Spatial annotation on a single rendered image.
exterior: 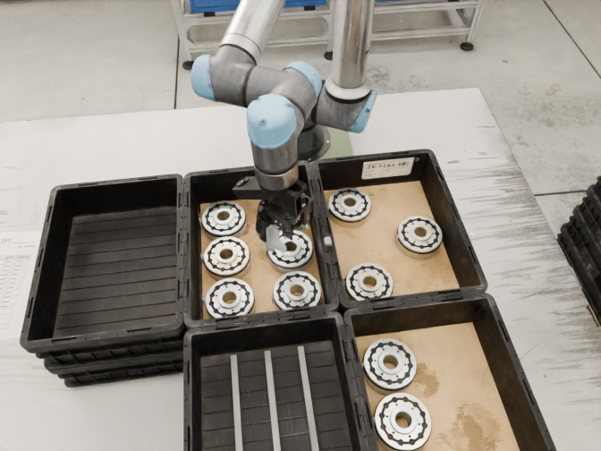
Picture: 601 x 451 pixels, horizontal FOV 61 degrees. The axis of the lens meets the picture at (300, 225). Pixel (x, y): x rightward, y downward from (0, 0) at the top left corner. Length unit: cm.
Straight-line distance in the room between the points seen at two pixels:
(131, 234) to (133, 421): 42
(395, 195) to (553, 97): 199
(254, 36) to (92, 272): 63
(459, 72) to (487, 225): 181
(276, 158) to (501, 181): 92
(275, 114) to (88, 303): 63
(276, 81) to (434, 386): 64
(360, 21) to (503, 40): 239
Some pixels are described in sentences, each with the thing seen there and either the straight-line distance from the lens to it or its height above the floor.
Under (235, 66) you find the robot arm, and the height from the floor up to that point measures 128.
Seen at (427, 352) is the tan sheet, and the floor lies 83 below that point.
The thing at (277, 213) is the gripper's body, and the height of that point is 108.
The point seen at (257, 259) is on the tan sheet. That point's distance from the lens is 116.
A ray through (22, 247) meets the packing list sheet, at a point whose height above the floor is 70.
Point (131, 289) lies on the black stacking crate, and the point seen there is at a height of 83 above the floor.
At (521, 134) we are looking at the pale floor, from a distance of 287.
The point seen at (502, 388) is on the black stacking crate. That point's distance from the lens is 108.
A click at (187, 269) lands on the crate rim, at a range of 105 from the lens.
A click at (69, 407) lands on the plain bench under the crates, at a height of 70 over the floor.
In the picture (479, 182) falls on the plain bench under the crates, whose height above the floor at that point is 70.
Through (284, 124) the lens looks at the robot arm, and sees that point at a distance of 77.
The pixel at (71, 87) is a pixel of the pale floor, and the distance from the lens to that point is 320.
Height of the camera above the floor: 180
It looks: 53 degrees down
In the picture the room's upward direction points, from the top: straight up
